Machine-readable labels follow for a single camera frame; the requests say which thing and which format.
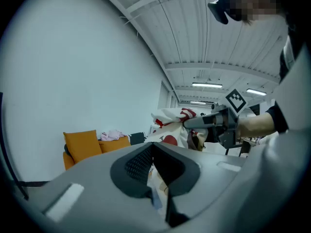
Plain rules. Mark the large orange cushion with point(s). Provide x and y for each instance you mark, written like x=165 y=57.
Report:
x=82 y=144

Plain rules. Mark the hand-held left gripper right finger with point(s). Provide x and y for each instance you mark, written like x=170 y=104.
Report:
x=179 y=173

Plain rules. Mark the person's right forearm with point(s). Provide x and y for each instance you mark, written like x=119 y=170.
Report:
x=255 y=125

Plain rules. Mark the black metal table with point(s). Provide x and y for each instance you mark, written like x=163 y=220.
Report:
x=233 y=146

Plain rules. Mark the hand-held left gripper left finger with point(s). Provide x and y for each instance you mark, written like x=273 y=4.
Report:
x=126 y=176

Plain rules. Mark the ceiling tube light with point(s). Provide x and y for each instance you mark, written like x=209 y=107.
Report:
x=206 y=85
x=198 y=102
x=256 y=92

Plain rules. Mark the small orange cushion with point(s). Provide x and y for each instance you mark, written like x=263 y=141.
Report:
x=114 y=145

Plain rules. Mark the pink crumpled garment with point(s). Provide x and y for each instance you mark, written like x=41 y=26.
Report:
x=111 y=135

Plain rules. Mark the white and red garment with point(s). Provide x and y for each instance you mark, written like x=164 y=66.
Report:
x=170 y=115

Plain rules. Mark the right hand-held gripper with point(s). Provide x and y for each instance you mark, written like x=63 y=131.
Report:
x=228 y=132

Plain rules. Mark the black head-worn camera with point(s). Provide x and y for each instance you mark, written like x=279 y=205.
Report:
x=219 y=6

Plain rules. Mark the person's black shirt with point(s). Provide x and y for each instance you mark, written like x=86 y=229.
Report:
x=277 y=118

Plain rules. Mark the person's head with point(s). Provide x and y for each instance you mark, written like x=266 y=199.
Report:
x=257 y=1

